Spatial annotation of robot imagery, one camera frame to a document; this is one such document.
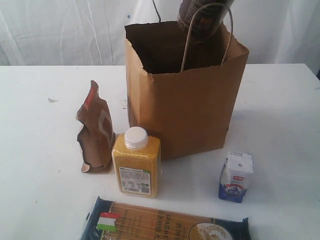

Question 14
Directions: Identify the brown crumpled snack pouch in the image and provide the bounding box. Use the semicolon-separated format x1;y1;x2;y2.
76;80;116;173

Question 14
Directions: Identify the yellow millet bottle white cap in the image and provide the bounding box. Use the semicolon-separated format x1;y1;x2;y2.
112;126;161;198

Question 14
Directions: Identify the spaghetti packet dark blue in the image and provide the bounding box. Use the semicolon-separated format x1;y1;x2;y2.
81;197;251;240

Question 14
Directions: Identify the brown paper bag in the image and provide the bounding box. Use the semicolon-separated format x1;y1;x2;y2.
124;17;249;160

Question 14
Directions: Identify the small white blue milk carton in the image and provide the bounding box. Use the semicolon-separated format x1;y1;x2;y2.
218;151;254;203

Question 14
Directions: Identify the dark canister silver pull-tab lid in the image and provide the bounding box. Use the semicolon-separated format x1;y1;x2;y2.
177;0;234;39

